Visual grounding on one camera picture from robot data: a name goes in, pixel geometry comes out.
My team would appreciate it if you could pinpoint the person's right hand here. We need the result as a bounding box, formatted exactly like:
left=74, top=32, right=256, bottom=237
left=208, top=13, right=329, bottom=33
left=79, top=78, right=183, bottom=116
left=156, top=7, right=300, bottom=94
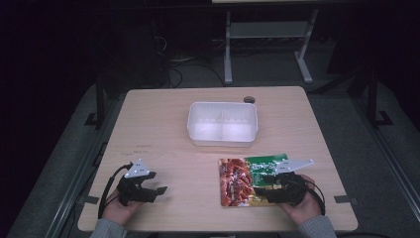
left=278, top=174, right=323, bottom=226

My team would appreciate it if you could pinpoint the person's left hand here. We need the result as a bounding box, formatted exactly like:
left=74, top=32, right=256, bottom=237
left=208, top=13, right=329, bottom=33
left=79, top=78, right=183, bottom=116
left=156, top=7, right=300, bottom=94
left=101, top=188, right=144, bottom=226

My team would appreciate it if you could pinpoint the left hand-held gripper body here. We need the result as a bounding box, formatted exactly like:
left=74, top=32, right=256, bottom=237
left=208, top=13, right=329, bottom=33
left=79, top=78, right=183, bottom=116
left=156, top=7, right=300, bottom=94
left=116, top=158, right=158, bottom=207

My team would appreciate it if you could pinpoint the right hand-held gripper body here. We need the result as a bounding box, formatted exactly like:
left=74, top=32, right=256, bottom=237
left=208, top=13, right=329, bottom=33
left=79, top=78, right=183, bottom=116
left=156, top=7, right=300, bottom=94
left=263, top=158, right=316, bottom=208

